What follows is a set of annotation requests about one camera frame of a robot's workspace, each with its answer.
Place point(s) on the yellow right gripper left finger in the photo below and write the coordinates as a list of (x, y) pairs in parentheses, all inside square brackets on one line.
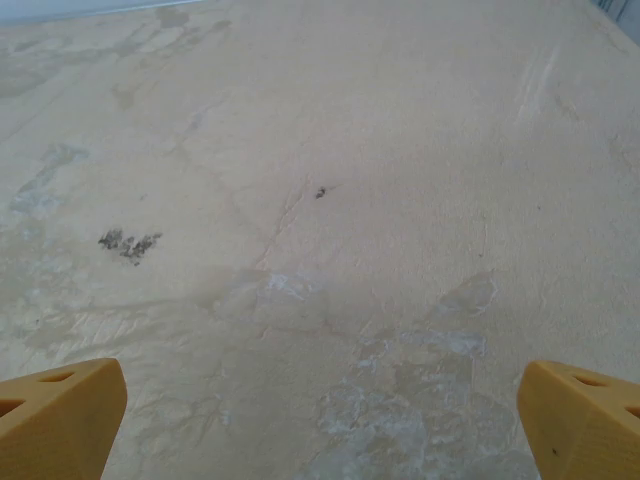
[(55, 430)]

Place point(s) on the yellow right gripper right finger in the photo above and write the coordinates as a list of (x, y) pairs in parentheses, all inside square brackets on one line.
[(585, 430)]

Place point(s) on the corrugated enclosure side panel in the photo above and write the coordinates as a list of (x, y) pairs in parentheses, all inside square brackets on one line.
[(631, 10)]

